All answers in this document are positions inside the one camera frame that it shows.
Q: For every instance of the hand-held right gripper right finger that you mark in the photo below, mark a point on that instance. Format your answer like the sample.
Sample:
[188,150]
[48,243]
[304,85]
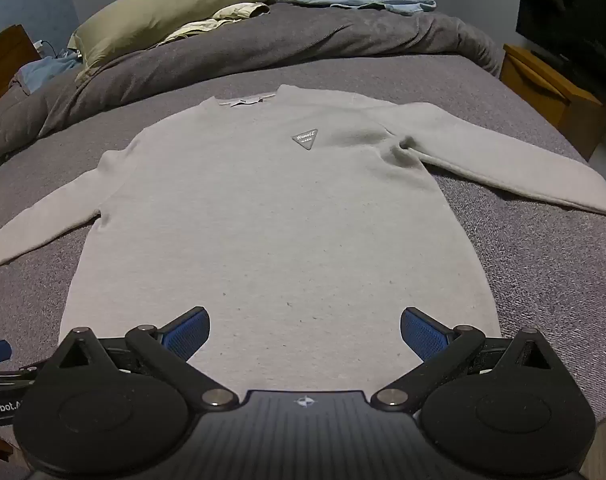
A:
[423,332]

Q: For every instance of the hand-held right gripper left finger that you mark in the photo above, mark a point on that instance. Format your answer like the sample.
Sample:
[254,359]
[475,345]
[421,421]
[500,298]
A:
[190,331]

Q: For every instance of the light grey sweater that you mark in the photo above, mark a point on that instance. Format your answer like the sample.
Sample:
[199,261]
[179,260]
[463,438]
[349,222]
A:
[263,220]

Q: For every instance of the grey bed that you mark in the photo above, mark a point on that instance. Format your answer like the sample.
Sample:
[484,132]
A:
[533,260]

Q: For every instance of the wooden television cabinet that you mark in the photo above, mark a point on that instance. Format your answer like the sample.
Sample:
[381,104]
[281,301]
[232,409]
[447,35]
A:
[548,87]

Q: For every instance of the blue pillow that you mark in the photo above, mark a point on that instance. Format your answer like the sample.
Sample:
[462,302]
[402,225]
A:
[48,72]

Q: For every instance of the wooden headboard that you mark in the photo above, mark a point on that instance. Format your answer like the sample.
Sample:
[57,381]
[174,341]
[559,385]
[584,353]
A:
[5,60]

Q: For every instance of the grey duvet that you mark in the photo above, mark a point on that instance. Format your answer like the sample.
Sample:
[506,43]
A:
[283,35]

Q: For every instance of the cream cloth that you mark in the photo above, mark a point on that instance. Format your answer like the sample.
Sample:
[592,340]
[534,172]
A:
[218,19]

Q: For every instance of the olive green pillow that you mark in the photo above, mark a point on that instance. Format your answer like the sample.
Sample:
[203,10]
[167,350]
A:
[153,15]

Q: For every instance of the black television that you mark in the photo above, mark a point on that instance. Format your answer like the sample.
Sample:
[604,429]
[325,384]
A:
[573,25]

